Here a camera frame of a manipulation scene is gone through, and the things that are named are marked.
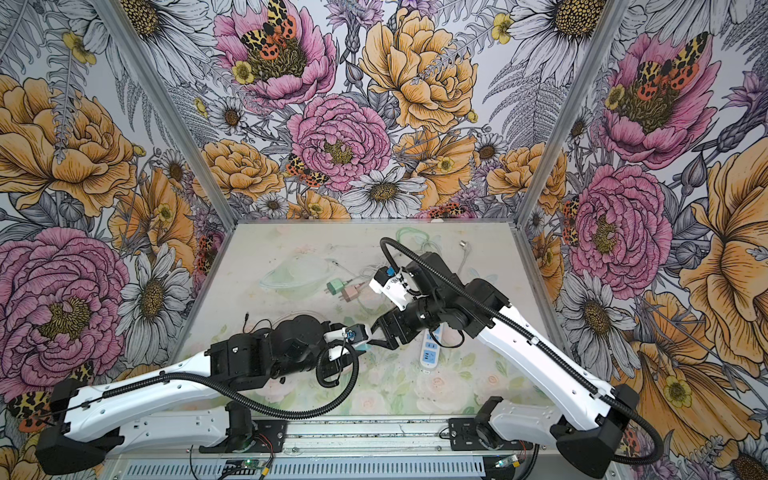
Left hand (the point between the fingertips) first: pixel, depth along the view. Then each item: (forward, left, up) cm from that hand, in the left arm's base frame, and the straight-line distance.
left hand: (352, 345), depth 68 cm
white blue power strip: (+6, -20, -19) cm, 28 cm away
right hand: (-2, -7, +5) cm, 9 cm away
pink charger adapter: (+26, +4, -19) cm, 32 cm away
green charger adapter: (+29, +9, -19) cm, 36 cm away
